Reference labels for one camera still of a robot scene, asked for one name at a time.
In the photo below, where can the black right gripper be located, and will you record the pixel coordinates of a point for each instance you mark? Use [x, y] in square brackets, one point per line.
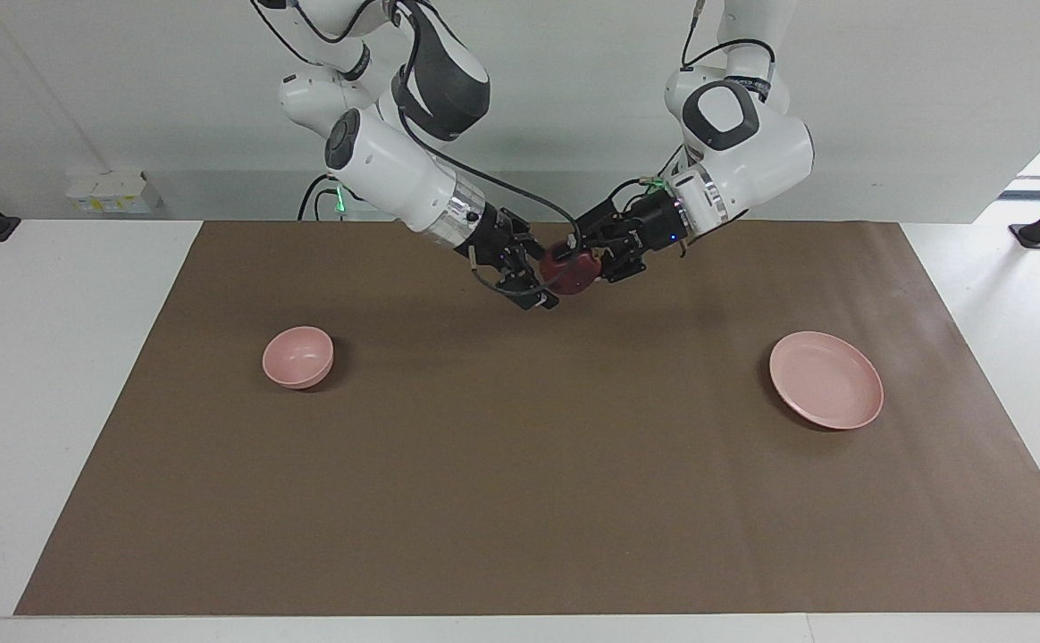
[498, 246]

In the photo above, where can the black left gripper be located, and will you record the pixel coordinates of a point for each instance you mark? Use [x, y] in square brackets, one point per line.
[650, 228]

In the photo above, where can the dark red apple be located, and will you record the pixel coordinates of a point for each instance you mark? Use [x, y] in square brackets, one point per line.
[574, 270]

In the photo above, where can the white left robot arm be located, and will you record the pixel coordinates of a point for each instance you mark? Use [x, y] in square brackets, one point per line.
[752, 152]

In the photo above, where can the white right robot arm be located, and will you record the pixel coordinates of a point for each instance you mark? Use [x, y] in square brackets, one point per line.
[395, 170]

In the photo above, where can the pink bowl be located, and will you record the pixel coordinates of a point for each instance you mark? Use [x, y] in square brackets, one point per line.
[298, 357]

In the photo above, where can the pink plate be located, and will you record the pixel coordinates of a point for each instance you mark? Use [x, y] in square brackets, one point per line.
[826, 379]

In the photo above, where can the brown table mat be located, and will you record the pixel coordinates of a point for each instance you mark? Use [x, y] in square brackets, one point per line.
[520, 446]

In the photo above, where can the white power strip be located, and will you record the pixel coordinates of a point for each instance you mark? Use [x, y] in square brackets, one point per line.
[113, 192]

